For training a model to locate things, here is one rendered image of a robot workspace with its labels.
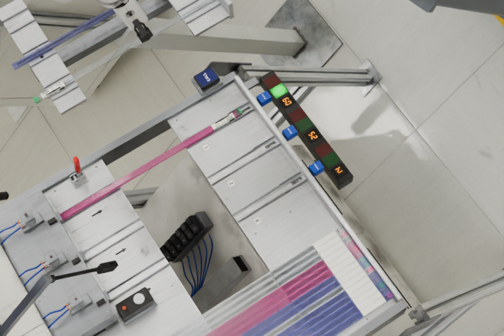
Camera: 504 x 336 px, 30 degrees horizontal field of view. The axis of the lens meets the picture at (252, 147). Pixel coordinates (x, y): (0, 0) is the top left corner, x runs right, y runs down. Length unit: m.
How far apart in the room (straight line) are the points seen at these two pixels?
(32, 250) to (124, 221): 0.22
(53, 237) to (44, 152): 1.77
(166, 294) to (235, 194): 0.28
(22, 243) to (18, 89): 1.26
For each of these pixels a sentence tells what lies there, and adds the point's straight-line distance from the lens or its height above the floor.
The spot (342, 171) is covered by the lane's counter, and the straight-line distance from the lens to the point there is 2.21.
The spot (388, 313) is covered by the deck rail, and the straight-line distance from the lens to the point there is 2.08.
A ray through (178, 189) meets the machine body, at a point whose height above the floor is 0.62.
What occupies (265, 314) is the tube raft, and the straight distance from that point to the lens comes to 2.07.
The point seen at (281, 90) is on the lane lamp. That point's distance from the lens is 2.29.
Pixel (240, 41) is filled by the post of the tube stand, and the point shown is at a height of 0.35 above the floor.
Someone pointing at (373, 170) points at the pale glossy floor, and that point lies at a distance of 2.92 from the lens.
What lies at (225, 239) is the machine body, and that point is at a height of 0.62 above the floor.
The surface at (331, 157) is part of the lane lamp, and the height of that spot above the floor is 0.66.
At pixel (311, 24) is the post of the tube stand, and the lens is 3.02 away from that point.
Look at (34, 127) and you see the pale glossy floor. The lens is 3.91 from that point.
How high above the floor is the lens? 2.54
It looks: 53 degrees down
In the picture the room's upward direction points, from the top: 95 degrees counter-clockwise
